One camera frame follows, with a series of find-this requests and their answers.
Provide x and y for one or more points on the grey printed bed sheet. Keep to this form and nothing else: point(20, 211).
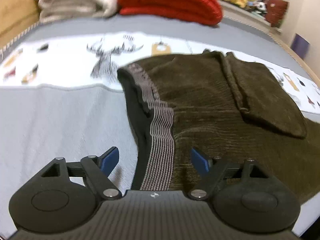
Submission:
point(39, 123)

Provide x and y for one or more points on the wooden bed frame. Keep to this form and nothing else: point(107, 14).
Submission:
point(16, 16)

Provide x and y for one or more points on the red cushion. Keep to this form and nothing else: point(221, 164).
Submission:
point(275, 11)

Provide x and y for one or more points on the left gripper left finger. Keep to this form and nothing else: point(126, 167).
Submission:
point(63, 195)

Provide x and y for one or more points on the dark olive corduroy pants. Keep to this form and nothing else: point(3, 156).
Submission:
point(223, 106)

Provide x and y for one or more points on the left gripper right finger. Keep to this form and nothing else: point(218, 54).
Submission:
point(244, 195)

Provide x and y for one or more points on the red folded blanket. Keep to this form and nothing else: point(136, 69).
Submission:
point(206, 12)

